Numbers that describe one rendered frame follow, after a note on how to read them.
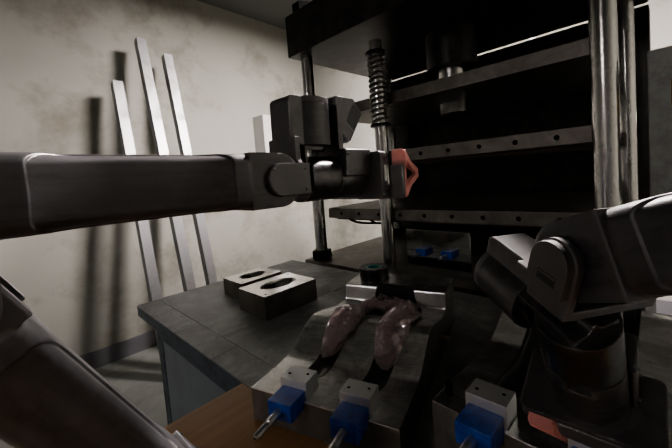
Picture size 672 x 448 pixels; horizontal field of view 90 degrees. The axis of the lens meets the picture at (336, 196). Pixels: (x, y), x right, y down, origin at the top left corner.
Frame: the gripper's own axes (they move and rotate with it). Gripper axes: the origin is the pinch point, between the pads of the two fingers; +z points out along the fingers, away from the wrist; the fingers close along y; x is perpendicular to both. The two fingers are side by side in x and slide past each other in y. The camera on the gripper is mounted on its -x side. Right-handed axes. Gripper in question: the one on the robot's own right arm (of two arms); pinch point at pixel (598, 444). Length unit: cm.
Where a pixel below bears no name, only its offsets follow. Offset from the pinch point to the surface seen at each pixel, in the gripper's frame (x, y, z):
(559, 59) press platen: -101, 17, -9
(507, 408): 0.3, 8.4, -0.7
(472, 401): 0.9, 12.5, -0.2
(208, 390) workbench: 16, 87, 23
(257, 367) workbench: 8, 59, 8
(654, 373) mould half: -17.7, -3.9, 12.1
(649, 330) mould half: -25.3, -3.3, 12.6
